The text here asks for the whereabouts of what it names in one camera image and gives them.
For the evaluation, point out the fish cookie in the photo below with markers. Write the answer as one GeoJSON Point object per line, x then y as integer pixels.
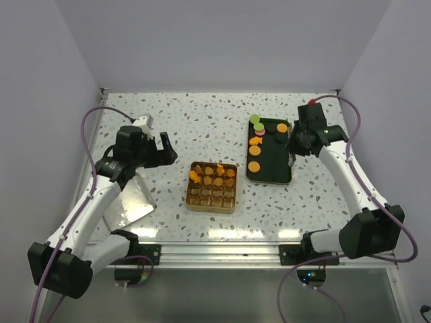
{"type": "Point", "coordinates": [194, 177]}
{"type": "Point", "coordinates": [220, 170]}
{"type": "Point", "coordinates": [255, 141]}

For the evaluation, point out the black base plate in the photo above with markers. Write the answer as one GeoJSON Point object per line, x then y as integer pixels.
{"type": "Point", "coordinates": [293, 254]}
{"type": "Point", "coordinates": [152, 251]}

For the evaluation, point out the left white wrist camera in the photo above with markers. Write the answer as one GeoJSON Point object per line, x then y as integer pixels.
{"type": "Point", "coordinates": [144, 122]}

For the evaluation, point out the green cookie tray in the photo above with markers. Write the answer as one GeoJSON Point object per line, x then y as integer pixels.
{"type": "Point", "coordinates": [273, 158]}

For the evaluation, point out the black sandwich cookie upper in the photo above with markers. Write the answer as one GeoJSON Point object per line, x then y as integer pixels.
{"type": "Point", "coordinates": [270, 128]}

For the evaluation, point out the silver metal tongs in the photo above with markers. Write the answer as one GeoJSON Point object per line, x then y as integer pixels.
{"type": "Point", "coordinates": [291, 159]}

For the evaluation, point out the bottom large round cookie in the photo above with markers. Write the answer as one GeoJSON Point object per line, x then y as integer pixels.
{"type": "Point", "coordinates": [254, 167]}

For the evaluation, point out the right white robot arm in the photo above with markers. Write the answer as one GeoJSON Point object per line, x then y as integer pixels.
{"type": "Point", "coordinates": [374, 226]}

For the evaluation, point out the swirl butter cookie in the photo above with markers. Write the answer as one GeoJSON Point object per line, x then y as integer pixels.
{"type": "Point", "coordinates": [207, 180]}

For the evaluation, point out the green macaron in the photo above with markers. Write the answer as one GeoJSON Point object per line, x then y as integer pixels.
{"type": "Point", "coordinates": [254, 119]}
{"type": "Point", "coordinates": [259, 127]}

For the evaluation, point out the black sandwich cookie lower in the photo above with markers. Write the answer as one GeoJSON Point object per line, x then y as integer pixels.
{"type": "Point", "coordinates": [281, 137]}

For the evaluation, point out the upper green macaron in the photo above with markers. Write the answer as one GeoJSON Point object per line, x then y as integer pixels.
{"type": "Point", "coordinates": [254, 119]}

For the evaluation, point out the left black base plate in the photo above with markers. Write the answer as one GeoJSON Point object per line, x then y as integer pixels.
{"type": "Point", "coordinates": [152, 251]}

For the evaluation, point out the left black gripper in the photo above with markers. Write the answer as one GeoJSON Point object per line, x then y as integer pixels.
{"type": "Point", "coordinates": [161, 156]}

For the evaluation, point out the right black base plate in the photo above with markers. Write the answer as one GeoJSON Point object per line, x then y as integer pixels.
{"type": "Point", "coordinates": [293, 254]}

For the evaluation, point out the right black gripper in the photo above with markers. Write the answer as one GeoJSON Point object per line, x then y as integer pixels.
{"type": "Point", "coordinates": [291, 146]}

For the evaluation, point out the pink macaron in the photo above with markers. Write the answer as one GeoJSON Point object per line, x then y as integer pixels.
{"type": "Point", "coordinates": [260, 133]}

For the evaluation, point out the black sandwich cookie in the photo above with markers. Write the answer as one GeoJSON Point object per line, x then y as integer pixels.
{"type": "Point", "coordinates": [281, 137]}
{"type": "Point", "coordinates": [270, 128]}

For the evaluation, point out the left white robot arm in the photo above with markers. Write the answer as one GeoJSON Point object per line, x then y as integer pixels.
{"type": "Point", "coordinates": [64, 263]}

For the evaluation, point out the lower green macaron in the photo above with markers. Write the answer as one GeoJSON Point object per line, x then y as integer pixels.
{"type": "Point", "coordinates": [259, 127]}

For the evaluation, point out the orange sandwich cookie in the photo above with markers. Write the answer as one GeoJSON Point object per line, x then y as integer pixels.
{"type": "Point", "coordinates": [282, 128]}

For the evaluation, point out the gold cookie tin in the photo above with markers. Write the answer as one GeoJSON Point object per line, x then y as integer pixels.
{"type": "Point", "coordinates": [211, 198]}

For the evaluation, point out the silver tin lid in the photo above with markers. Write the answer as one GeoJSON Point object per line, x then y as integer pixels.
{"type": "Point", "coordinates": [133, 203]}

